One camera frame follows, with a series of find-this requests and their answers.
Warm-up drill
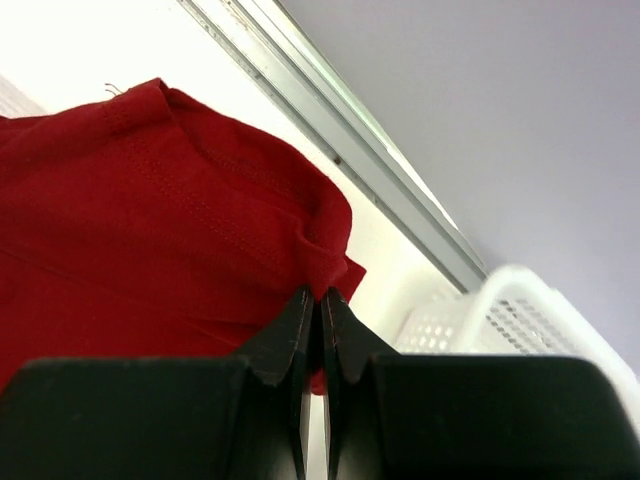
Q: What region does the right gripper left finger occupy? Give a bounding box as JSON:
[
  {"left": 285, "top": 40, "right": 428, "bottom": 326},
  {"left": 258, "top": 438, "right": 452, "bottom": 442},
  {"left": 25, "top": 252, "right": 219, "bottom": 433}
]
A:
[{"left": 1, "top": 288, "right": 314, "bottom": 479}]

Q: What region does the dark red t-shirt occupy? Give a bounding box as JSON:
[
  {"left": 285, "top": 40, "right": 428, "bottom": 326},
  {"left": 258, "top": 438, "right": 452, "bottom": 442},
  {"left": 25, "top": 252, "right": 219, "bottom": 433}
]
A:
[{"left": 1, "top": 79, "right": 365, "bottom": 381}]

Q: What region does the aluminium table frame rail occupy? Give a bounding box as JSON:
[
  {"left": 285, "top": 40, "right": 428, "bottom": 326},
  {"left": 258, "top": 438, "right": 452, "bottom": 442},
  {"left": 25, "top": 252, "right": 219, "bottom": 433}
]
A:
[{"left": 180, "top": 1, "right": 487, "bottom": 292}]

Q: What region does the white plastic basket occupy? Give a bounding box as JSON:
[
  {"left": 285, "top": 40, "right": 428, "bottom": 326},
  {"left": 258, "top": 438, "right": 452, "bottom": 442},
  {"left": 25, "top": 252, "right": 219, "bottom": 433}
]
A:
[{"left": 392, "top": 264, "right": 640, "bottom": 386}]

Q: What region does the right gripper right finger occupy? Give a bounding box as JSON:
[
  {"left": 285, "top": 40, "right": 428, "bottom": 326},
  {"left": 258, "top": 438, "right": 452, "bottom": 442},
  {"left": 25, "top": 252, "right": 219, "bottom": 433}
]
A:
[{"left": 319, "top": 289, "right": 639, "bottom": 479}]

